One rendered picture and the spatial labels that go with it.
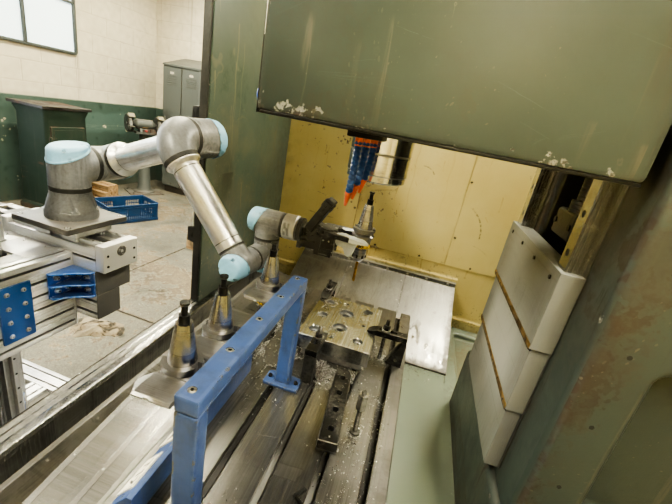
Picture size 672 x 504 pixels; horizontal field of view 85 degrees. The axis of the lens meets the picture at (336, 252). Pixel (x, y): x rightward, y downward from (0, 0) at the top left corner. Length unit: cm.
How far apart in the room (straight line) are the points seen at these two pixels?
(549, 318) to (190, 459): 70
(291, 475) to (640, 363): 69
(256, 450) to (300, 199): 150
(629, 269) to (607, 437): 32
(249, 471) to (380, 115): 75
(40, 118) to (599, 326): 506
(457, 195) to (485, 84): 139
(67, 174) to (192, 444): 100
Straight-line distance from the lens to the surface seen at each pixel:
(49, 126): 515
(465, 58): 68
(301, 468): 93
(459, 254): 210
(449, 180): 201
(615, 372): 82
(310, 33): 72
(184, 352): 62
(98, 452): 123
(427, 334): 191
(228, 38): 152
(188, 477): 68
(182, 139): 109
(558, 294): 85
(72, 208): 143
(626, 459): 100
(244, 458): 93
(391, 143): 92
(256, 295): 85
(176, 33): 698
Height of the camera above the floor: 162
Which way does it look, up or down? 20 degrees down
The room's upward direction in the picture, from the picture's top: 11 degrees clockwise
